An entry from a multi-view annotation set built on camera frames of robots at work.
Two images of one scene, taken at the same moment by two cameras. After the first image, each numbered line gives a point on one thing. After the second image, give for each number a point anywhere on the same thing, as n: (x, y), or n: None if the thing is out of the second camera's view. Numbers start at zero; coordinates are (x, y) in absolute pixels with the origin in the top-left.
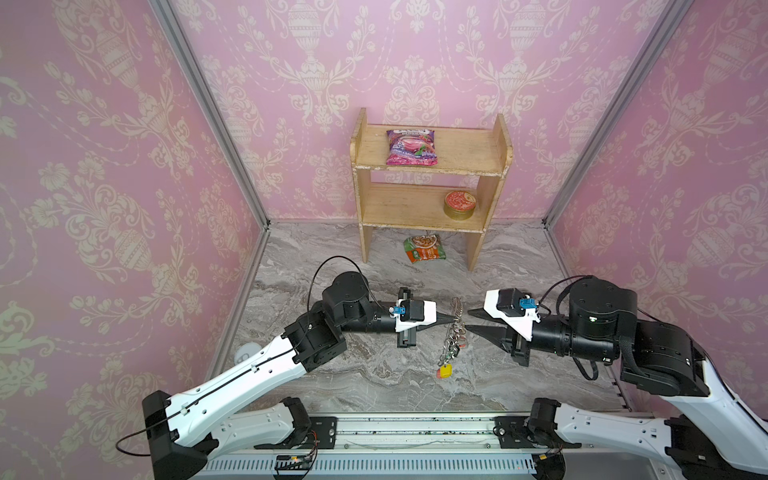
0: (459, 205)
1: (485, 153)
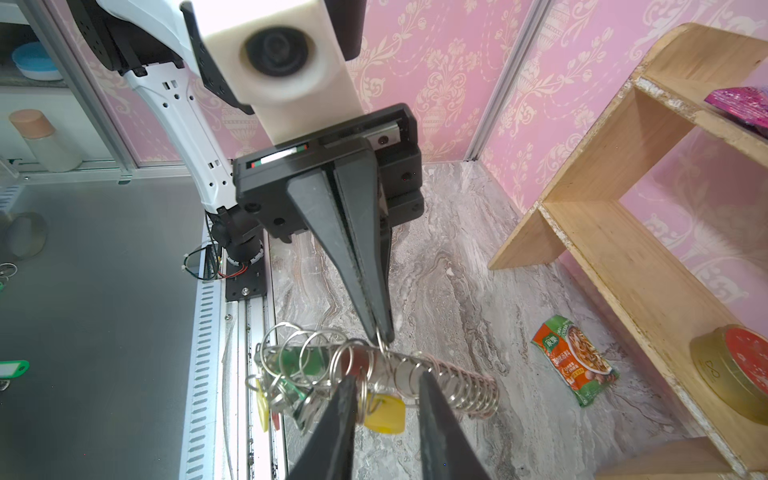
0: (732, 362)
1: (654, 304)
